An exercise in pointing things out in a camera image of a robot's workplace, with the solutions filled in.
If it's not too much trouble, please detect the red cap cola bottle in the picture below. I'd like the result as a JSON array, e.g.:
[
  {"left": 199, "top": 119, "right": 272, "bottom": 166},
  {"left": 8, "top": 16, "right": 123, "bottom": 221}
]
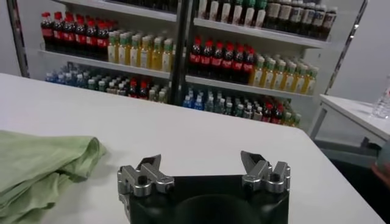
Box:
[
  {"left": 244, "top": 47, "right": 256, "bottom": 85},
  {"left": 212, "top": 41, "right": 225, "bottom": 79},
  {"left": 233, "top": 45, "right": 246, "bottom": 83},
  {"left": 53, "top": 12, "right": 65, "bottom": 53},
  {"left": 85, "top": 19, "right": 98, "bottom": 58},
  {"left": 63, "top": 15, "right": 76, "bottom": 55},
  {"left": 201, "top": 39, "right": 215, "bottom": 77},
  {"left": 96, "top": 21, "right": 110, "bottom": 61},
  {"left": 222, "top": 43, "right": 235, "bottom": 81},
  {"left": 138, "top": 80, "right": 150, "bottom": 100},
  {"left": 272, "top": 104, "right": 284, "bottom": 125},
  {"left": 41, "top": 12, "right": 55, "bottom": 51},
  {"left": 128, "top": 78, "right": 139, "bottom": 99},
  {"left": 189, "top": 36, "right": 204, "bottom": 75},
  {"left": 263, "top": 102, "right": 274, "bottom": 124},
  {"left": 74, "top": 17, "right": 87, "bottom": 57}
]

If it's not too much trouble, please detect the white cap navy label bottle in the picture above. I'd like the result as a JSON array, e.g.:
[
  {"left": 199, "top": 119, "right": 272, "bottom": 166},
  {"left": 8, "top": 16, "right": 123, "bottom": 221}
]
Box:
[
  {"left": 312, "top": 3, "right": 325, "bottom": 38},
  {"left": 300, "top": 1, "right": 314, "bottom": 36},
  {"left": 322, "top": 6, "right": 338, "bottom": 40},
  {"left": 289, "top": 0, "right": 302, "bottom": 33}
]

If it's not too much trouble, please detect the white metal drinks shelf rack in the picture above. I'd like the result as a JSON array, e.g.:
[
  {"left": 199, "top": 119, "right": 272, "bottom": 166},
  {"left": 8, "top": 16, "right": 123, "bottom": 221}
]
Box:
[{"left": 176, "top": 0, "right": 339, "bottom": 135}]

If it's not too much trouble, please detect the beverage display fridge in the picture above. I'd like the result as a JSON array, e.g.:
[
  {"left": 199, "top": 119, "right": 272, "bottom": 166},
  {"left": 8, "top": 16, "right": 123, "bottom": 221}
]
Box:
[{"left": 36, "top": 0, "right": 183, "bottom": 106}]

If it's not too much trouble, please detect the white cap beige label bottle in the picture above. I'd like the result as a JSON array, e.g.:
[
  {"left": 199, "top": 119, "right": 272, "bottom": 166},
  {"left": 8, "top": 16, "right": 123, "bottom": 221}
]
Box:
[
  {"left": 278, "top": 0, "right": 292, "bottom": 32},
  {"left": 265, "top": 0, "right": 281, "bottom": 30}
]

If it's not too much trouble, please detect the person's bare hand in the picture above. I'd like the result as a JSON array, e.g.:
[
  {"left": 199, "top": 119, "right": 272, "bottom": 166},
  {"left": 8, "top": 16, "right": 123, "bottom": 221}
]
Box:
[{"left": 370, "top": 163, "right": 390, "bottom": 187}]

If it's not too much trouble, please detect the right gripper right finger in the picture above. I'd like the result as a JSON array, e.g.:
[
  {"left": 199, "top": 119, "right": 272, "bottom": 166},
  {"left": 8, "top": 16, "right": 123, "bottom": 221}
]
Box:
[{"left": 240, "top": 150, "right": 291, "bottom": 194}]

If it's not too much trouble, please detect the clear greenish water bottle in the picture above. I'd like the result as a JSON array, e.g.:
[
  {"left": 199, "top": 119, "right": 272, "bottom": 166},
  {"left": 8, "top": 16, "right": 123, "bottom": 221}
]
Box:
[
  {"left": 214, "top": 97, "right": 225, "bottom": 115},
  {"left": 64, "top": 72, "right": 76, "bottom": 87},
  {"left": 204, "top": 96, "right": 215, "bottom": 113},
  {"left": 74, "top": 74, "right": 86, "bottom": 89}
]

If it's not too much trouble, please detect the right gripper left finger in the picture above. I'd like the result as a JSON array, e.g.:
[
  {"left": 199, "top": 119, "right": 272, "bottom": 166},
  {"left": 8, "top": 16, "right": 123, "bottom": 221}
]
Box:
[{"left": 117, "top": 154, "right": 176, "bottom": 198}]

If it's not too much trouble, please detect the green cap yellow juice bottle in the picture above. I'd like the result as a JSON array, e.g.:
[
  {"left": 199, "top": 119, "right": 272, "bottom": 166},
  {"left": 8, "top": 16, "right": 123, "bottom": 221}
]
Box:
[
  {"left": 118, "top": 32, "right": 130, "bottom": 65},
  {"left": 151, "top": 37, "right": 164, "bottom": 71},
  {"left": 285, "top": 63, "right": 297, "bottom": 93},
  {"left": 251, "top": 57, "right": 266, "bottom": 87},
  {"left": 274, "top": 61, "right": 287, "bottom": 91},
  {"left": 161, "top": 38, "right": 174, "bottom": 72},
  {"left": 305, "top": 67, "right": 319, "bottom": 96},
  {"left": 295, "top": 65, "right": 308, "bottom": 94},
  {"left": 263, "top": 59, "right": 277, "bottom": 89},
  {"left": 140, "top": 35, "right": 152, "bottom": 69},
  {"left": 107, "top": 30, "right": 119, "bottom": 64},
  {"left": 129, "top": 34, "right": 141, "bottom": 67}
]

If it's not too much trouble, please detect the green cap dark tea bottle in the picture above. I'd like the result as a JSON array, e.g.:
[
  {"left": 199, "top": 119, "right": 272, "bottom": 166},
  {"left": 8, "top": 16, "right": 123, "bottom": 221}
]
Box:
[
  {"left": 208, "top": 0, "right": 221, "bottom": 21},
  {"left": 231, "top": 0, "right": 244, "bottom": 24},
  {"left": 243, "top": 0, "right": 256, "bottom": 27},
  {"left": 197, "top": 0, "right": 210, "bottom": 18},
  {"left": 254, "top": 0, "right": 268, "bottom": 29},
  {"left": 219, "top": 0, "right": 232, "bottom": 23}
]

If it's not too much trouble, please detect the light green shirt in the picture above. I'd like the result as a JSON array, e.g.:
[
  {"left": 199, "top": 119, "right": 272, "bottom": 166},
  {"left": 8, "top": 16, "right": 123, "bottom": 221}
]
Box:
[{"left": 0, "top": 130, "right": 107, "bottom": 224}]

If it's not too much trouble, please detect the dark metal frame pole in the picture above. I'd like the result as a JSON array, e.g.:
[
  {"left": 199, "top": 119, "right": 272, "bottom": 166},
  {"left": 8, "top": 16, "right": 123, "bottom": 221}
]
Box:
[
  {"left": 323, "top": 0, "right": 369, "bottom": 95},
  {"left": 5, "top": 0, "right": 31, "bottom": 79}
]

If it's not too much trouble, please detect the white side table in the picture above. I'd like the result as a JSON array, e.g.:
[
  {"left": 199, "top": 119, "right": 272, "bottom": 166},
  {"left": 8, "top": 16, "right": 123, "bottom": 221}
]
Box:
[{"left": 309, "top": 93, "right": 390, "bottom": 159}]

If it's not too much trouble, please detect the person's black clothing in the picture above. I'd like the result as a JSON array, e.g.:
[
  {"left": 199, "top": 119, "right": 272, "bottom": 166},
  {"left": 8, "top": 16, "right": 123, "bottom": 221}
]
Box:
[{"left": 330, "top": 158, "right": 390, "bottom": 224}]

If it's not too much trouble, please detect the clear water bottle red label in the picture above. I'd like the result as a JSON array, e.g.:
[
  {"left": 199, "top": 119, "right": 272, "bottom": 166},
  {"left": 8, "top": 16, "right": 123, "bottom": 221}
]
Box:
[{"left": 373, "top": 77, "right": 390, "bottom": 119}]

